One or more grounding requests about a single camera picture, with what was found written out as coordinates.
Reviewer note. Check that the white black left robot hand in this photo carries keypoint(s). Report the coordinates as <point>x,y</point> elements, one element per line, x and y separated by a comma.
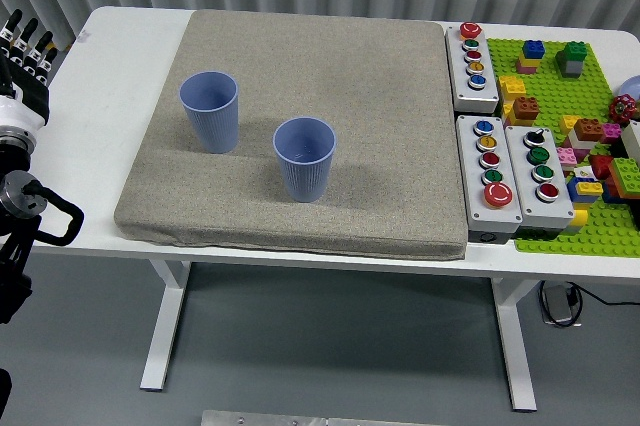
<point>30,96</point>

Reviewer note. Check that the blue ribbed plastic cup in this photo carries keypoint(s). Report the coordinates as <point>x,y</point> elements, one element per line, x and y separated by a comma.
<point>305,171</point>
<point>212,126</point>

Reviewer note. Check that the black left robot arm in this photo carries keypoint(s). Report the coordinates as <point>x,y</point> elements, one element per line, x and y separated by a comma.
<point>12,156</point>

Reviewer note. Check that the white table leg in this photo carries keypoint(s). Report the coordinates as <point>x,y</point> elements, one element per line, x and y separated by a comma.
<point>517,356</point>
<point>165,326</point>

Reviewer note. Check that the grey-brown fabric mat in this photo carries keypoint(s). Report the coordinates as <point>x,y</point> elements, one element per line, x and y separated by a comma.
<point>350,96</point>

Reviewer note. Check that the grey five-button box, small red stop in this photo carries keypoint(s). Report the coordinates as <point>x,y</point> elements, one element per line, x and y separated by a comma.
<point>487,92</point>

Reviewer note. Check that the yellow toy brick stack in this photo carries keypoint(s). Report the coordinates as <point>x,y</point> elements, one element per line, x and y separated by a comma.
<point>510,87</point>

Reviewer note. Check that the grey five-button box, large red stop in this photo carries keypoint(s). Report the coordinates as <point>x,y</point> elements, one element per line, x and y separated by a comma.
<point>500,218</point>

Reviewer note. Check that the brown toy brick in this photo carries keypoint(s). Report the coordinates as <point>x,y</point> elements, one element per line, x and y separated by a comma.
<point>525,107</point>

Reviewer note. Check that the blue yellow pink brick stack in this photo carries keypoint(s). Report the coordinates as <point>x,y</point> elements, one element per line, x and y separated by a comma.
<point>532,51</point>

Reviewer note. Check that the green toy brick baseplate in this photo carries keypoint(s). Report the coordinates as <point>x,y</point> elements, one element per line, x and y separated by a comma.
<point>550,91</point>

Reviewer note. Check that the pink toy brick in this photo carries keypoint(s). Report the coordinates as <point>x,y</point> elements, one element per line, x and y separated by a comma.
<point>565,156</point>

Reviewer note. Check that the grey four-button box, black knob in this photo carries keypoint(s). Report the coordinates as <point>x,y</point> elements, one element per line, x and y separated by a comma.
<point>556,211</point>

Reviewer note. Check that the small yellow toy brick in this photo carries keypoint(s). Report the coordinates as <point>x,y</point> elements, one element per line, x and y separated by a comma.
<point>569,123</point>

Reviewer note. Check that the green grey brick stack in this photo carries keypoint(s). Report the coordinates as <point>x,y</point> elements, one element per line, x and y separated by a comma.
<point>572,53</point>

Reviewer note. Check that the brown white brick stack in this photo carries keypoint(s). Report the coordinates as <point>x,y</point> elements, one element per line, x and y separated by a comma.
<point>587,128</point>

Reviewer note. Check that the yellow white toy brick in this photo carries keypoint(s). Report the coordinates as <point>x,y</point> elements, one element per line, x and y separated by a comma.
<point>579,218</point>

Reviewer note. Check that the grey power adapter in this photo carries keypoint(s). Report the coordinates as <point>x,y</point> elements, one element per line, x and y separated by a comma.
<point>557,306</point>

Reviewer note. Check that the red toy brick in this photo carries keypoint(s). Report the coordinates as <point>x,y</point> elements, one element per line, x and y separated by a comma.
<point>600,166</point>

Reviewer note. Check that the small magenta toy brick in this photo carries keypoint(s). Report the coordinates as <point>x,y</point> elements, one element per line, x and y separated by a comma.
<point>611,133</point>

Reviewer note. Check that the red valve wheel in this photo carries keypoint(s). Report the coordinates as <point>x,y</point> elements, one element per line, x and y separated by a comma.
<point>622,108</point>

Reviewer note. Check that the large green toy brick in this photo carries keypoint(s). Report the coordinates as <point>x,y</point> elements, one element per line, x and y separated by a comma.
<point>625,171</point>

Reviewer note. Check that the pale blue bowl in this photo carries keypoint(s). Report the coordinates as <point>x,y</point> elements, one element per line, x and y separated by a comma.
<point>632,87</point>

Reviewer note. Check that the white box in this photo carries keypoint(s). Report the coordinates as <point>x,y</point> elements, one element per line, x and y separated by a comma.
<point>632,138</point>

